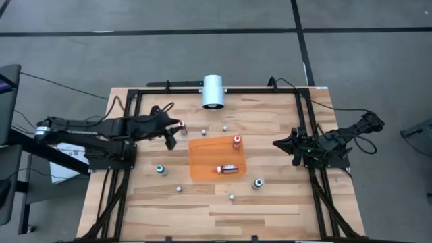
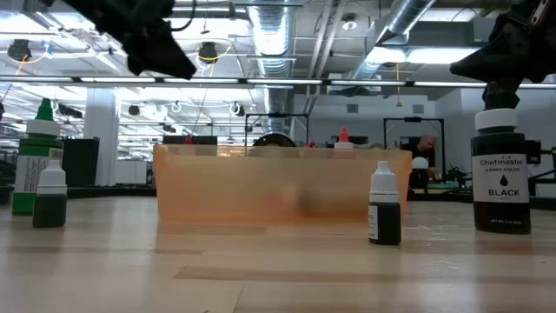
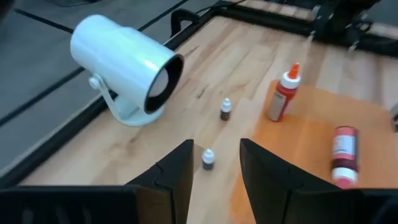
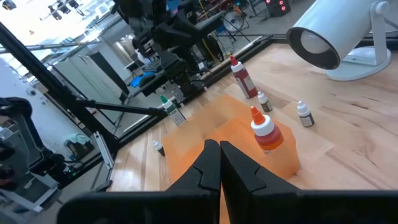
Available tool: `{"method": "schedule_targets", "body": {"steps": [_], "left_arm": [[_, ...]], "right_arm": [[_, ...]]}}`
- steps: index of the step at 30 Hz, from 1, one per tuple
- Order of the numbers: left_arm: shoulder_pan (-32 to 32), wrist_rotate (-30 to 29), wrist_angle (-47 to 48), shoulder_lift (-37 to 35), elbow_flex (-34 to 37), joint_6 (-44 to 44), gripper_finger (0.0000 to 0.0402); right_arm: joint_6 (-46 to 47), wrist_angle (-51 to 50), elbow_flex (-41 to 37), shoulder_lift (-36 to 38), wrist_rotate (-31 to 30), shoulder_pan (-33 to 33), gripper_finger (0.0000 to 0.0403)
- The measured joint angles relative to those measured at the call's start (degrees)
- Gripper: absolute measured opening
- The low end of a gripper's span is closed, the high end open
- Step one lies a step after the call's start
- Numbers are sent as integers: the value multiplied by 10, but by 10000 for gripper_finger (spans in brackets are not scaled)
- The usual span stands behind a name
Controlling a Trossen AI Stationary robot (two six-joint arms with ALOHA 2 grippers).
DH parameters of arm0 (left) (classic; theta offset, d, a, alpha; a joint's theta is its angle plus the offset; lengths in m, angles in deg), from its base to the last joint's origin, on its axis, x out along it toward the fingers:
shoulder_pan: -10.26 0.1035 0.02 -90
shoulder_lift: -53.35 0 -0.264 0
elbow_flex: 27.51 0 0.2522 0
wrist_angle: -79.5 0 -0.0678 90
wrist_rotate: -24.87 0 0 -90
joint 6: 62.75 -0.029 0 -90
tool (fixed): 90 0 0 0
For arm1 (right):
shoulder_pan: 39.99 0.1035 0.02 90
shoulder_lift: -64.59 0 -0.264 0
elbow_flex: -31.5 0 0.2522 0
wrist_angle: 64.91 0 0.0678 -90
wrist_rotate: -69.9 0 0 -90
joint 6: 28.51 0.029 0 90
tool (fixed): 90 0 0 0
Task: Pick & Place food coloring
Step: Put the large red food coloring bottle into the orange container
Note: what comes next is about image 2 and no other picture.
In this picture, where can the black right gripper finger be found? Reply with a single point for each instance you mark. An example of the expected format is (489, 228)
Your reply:
(499, 65)

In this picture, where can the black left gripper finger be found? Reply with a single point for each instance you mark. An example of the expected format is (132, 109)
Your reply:
(150, 65)
(174, 58)

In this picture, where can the large black Chefmaster bottle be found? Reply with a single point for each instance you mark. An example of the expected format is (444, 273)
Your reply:
(499, 208)

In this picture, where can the large green food colouring bottle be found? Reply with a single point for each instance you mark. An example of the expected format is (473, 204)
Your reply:
(32, 148)

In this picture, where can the large orange food colouring bottle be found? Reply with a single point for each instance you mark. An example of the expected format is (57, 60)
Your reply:
(344, 145)

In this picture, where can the small green dropper bottle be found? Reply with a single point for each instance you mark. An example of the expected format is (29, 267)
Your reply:
(49, 211)

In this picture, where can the small red object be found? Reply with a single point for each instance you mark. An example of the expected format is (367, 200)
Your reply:
(188, 140)
(310, 144)

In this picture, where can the black monitor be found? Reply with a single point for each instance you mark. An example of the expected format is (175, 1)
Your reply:
(534, 152)

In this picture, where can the white square pillar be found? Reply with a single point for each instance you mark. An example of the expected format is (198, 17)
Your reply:
(102, 148)

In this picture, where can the person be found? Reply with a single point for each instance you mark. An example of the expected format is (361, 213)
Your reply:
(425, 145)

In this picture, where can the long ceiling light bar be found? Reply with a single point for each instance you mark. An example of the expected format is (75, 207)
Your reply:
(282, 81)

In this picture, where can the black cabinet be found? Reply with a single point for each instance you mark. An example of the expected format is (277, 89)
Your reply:
(82, 161)

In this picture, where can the white round object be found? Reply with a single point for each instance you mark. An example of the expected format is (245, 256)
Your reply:
(420, 163)

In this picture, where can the black domed object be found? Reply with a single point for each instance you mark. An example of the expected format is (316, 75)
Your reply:
(274, 139)

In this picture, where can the orange translucent plastic bin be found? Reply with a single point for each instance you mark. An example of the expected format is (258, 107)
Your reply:
(217, 187)

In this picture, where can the small black dropper bottle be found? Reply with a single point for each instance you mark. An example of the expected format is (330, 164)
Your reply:
(384, 221)

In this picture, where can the silver ribbed ventilation duct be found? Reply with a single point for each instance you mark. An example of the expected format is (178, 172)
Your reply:
(271, 35)

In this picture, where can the black metal frame stand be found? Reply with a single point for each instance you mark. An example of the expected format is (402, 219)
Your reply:
(412, 119)
(278, 115)

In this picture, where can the silver smooth ventilation duct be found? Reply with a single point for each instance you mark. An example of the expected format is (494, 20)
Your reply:
(391, 21)

